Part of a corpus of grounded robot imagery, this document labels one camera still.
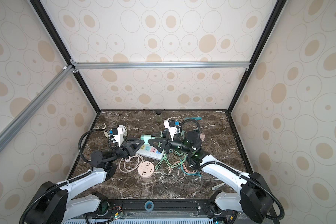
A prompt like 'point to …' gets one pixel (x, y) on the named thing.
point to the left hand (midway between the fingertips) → (145, 146)
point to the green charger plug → (145, 137)
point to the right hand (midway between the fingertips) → (151, 141)
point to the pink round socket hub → (146, 169)
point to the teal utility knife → (198, 118)
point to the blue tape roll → (152, 206)
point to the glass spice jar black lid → (158, 116)
